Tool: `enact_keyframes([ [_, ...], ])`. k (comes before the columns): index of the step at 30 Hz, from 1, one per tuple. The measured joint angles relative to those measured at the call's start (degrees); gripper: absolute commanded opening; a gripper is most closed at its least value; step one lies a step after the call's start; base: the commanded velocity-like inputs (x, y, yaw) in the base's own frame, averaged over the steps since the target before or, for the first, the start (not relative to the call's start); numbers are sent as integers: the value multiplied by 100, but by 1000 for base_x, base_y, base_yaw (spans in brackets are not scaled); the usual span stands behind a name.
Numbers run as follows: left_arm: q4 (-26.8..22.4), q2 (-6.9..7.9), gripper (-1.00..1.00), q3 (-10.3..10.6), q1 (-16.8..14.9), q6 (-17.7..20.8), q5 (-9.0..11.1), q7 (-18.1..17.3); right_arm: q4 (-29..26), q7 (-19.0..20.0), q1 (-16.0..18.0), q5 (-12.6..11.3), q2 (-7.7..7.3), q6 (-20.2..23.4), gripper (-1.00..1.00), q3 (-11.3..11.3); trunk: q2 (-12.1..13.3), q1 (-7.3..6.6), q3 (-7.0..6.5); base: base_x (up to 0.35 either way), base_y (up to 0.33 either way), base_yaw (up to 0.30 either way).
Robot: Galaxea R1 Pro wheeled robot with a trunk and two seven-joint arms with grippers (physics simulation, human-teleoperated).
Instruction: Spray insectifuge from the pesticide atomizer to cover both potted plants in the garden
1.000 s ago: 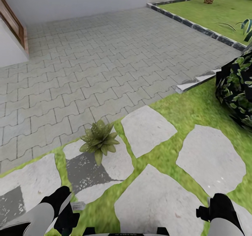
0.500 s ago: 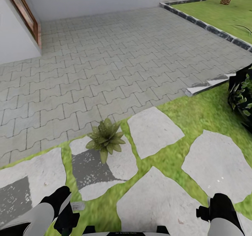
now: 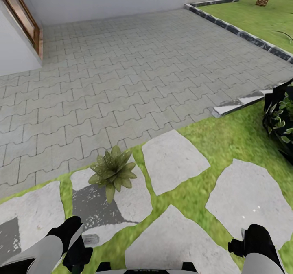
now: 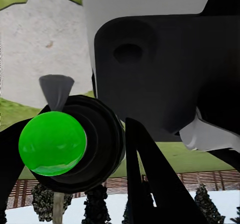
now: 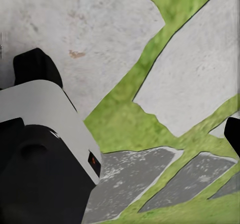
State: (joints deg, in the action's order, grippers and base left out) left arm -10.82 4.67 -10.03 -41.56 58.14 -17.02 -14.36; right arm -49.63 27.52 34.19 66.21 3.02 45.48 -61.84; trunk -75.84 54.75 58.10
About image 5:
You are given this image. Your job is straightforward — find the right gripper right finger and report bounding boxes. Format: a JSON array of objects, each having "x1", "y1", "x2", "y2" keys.
[{"x1": 224, "y1": 117, "x2": 240, "y2": 157}]

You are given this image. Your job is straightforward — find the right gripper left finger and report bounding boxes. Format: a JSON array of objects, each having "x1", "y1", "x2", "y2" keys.
[{"x1": 0, "y1": 117, "x2": 26, "y2": 177}]

